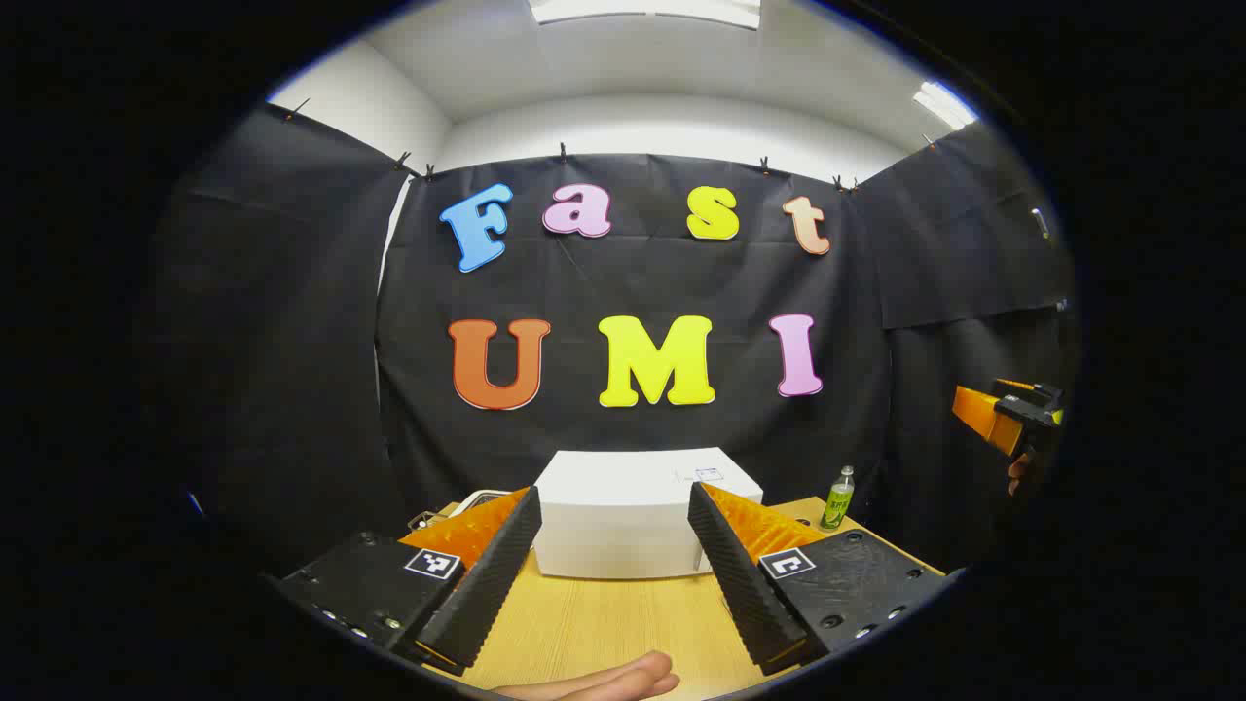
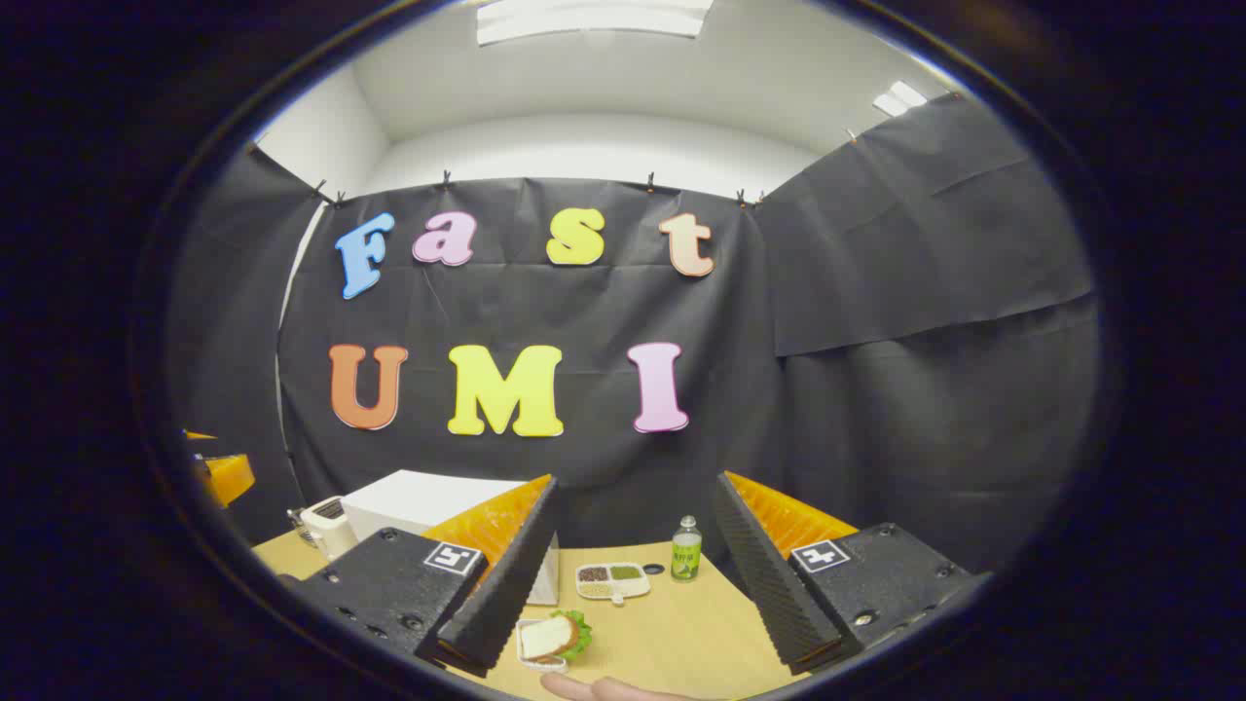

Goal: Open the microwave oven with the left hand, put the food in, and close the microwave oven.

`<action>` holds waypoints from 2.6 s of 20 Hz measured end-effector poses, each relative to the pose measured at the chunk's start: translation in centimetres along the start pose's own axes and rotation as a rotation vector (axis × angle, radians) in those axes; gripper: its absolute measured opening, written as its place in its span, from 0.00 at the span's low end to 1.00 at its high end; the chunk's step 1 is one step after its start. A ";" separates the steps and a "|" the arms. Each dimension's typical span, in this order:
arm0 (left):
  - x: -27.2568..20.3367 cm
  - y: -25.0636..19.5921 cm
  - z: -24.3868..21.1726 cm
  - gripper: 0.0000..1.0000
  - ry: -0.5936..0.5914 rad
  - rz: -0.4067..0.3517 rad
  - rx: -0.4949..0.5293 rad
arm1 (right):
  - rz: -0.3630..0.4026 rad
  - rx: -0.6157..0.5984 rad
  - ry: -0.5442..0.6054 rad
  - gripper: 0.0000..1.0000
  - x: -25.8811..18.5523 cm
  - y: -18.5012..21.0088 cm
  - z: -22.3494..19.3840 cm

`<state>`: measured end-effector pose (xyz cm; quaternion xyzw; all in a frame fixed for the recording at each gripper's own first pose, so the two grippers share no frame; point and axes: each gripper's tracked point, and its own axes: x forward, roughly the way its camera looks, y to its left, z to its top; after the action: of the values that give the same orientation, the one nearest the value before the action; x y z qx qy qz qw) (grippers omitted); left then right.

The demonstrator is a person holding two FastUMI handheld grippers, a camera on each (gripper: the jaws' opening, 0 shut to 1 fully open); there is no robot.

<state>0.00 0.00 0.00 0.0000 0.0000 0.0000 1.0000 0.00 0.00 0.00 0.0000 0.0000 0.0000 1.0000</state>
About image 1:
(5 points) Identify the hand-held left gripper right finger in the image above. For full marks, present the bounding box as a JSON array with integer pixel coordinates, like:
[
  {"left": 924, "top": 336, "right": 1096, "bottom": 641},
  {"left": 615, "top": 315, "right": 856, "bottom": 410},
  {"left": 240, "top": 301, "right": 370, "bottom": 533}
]
[{"left": 687, "top": 480, "right": 955, "bottom": 676}]

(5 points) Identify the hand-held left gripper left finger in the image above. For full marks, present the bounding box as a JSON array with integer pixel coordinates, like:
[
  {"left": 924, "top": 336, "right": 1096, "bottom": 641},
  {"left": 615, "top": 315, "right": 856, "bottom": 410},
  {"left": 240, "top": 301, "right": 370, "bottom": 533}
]
[{"left": 275, "top": 485, "right": 543, "bottom": 678}]

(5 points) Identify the white microwave oven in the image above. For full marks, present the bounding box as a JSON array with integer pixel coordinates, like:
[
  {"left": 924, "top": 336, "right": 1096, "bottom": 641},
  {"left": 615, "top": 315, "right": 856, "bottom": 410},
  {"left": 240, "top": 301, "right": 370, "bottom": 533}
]
[{"left": 532, "top": 448, "right": 765, "bottom": 581}]

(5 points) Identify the green label bottle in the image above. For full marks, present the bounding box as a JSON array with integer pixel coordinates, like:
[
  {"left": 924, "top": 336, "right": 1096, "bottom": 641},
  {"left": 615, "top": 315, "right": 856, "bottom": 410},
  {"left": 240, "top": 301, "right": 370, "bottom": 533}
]
[{"left": 820, "top": 465, "right": 857, "bottom": 532}]

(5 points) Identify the small ceiling light panel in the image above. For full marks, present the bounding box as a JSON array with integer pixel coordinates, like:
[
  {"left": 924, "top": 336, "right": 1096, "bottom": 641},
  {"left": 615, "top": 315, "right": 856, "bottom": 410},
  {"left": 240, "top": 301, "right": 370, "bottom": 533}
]
[{"left": 913, "top": 81, "right": 979, "bottom": 130}]

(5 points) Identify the black backdrop cloth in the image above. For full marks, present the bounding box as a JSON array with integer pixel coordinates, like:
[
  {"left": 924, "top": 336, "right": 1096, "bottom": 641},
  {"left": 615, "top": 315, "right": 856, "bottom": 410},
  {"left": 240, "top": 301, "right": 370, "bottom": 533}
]
[{"left": 146, "top": 102, "right": 1081, "bottom": 585}]

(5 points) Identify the large ceiling light panel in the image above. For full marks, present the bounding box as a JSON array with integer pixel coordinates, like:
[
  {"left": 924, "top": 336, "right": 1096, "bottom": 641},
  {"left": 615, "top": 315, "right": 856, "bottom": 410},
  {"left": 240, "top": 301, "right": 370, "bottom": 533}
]
[{"left": 529, "top": 0, "right": 762, "bottom": 30}]

